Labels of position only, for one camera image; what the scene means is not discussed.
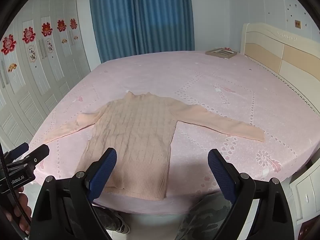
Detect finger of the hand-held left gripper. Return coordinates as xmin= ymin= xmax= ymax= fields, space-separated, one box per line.
xmin=4 ymin=142 xmax=30 ymax=167
xmin=5 ymin=144 xmax=50 ymax=173

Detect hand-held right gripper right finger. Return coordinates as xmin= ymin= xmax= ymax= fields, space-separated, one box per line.
xmin=207 ymin=149 xmax=295 ymax=240

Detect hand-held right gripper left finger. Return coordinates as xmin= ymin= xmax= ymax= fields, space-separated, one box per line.
xmin=29 ymin=147 xmax=118 ymax=240

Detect pink knitted sweater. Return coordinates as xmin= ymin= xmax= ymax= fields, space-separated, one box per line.
xmin=44 ymin=91 xmax=265 ymax=202

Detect person's left hand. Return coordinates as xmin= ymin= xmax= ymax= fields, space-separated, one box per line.
xmin=4 ymin=185 xmax=33 ymax=233

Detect camouflage pants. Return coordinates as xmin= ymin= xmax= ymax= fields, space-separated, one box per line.
xmin=62 ymin=192 xmax=253 ymax=240

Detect person's shoe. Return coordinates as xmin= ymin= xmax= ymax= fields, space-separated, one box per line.
xmin=117 ymin=219 xmax=131 ymax=234

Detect white wardrobe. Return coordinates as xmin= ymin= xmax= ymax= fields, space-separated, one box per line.
xmin=0 ymin=0 xmax=92 ymax=153

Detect white nightstand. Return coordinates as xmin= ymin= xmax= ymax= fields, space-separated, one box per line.
xmin=289 ymin=165 xmax=320 ymax=228

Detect pink bed sheet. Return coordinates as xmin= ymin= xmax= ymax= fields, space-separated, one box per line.
xmin=25 ymin=50 xmax=320 ymax=215

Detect cream bed headboard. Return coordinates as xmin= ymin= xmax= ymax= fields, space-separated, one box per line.
xmin=239 ymin=23 xmax=320 ymax=122

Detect blue curtain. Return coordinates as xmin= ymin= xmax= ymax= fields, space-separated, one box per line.
xmin=88 ymin=0 xmax=195 ymax=64

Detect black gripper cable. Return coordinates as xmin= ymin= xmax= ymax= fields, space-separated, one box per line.
xmin=0 ymin=140 xmax=32 ymax=235

